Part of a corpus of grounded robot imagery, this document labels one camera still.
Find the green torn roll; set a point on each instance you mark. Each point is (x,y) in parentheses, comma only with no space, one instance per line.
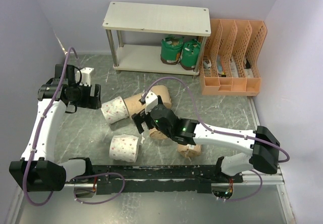
(171,48)

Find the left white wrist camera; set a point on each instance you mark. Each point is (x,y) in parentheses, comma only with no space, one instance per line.
(83,76)

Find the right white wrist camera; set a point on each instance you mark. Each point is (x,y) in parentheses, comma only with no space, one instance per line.
(149,100)

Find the tan paper roll left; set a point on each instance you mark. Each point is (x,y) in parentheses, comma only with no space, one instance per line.
(133,104)

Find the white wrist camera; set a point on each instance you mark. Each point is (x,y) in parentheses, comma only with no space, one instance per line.
(149,100)
(83,76)

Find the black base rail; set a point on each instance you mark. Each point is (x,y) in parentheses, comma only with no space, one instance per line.
(161,178)

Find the white dotted paper roll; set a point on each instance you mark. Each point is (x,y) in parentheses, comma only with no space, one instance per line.
(124,148)

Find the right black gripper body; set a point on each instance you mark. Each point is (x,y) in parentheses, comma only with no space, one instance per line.
(141,117)

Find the white two-tier shelf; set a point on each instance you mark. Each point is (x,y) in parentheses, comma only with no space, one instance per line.
(152,18)

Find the tan roll with label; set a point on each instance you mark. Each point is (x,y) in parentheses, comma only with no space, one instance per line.
(189,151)

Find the orange plastic file organizer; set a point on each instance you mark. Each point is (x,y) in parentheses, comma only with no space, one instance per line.
(229,65)

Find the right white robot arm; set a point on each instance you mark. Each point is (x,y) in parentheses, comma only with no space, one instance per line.
(257,150)

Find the tan paper roll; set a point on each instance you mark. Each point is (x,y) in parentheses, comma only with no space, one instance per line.
(163,91)
(133,104)

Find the tan roll with black mark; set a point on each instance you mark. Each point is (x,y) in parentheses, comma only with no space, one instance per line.
(157,135)

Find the green roll with brown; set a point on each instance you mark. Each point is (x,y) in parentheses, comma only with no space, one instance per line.
(189,54)

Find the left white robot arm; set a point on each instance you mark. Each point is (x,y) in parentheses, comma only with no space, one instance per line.
(36,170)

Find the tan paper roll back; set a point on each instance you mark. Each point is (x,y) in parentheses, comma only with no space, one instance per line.
(163,91)

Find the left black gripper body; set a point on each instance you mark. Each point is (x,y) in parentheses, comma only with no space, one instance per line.
(83,99)

